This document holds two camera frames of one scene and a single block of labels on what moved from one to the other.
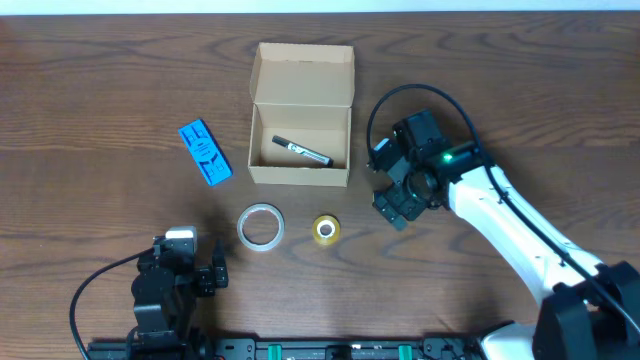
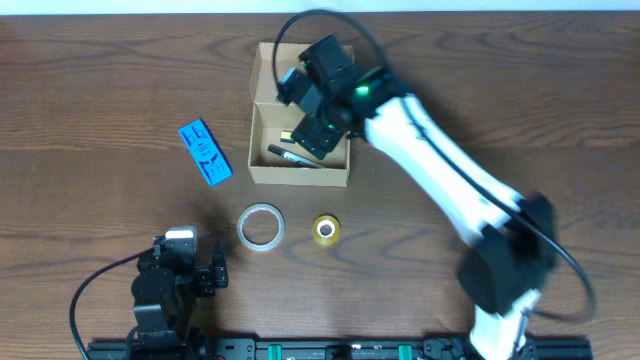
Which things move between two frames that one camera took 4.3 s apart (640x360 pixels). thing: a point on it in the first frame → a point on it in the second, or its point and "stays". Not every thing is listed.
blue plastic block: x=205 y=151 stays
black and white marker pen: x=303 y=151 → x=280 y=151
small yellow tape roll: x=326 y=229 stays
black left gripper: x=217 y=276 stays
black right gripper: x=381 y=203 → x=313 y=141
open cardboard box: x=302 y=93 stays
